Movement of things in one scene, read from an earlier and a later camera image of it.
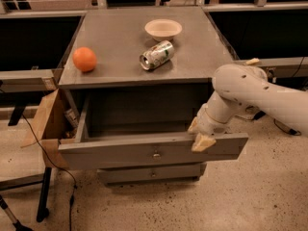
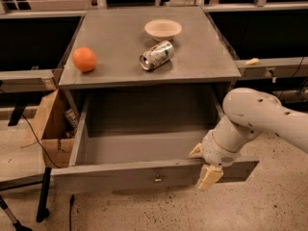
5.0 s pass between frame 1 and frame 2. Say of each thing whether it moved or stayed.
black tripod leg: stayed
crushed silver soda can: stayed
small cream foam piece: stayed
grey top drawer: moved
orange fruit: stayed
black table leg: stayed
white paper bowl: stayed
